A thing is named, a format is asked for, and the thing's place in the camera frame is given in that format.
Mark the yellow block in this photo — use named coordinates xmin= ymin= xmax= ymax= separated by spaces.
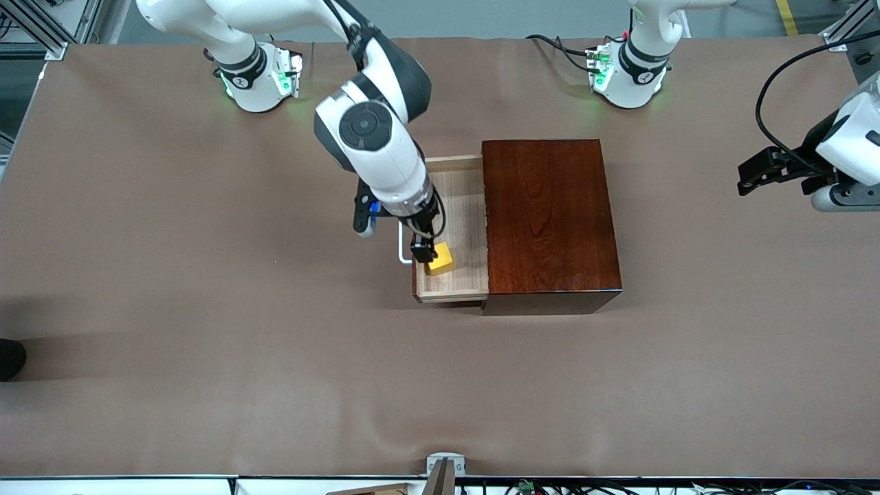
xmin=425 ymin=241 xmax=455 ymax=277

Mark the dark red wooden cabinet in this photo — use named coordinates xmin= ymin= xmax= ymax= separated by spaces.
xmin=479 ymin=138 xmax=624 ymax=317

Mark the table cover cloth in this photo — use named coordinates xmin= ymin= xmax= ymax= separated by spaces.
xmin=0 ymin=36 xmax=880 ymax=480

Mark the light wooden board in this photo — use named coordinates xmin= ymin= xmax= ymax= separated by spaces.
xmin=327 ymin=483 xmax=412 ymax=495

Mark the black round knob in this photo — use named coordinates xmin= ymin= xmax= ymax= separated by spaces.
xmin=0 ymin=338 xmax=27 ymax=382

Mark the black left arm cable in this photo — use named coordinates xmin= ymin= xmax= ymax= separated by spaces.
xmin=755 ymin=31 xmax=880 ymax=173

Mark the aluminium frame profile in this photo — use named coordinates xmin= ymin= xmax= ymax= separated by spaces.
xmin=0 ymin=0 xmax=104 ymax=63
xmin=818 ymin=0 xmax=880 ymax=52

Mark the black base cable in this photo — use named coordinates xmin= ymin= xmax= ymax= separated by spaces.
xmin=526 ymin=33 xmax=599 ymax=73

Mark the white frame rail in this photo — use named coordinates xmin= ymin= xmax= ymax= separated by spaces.
xmin=0 ymin=474 xmax=880 ymax=495

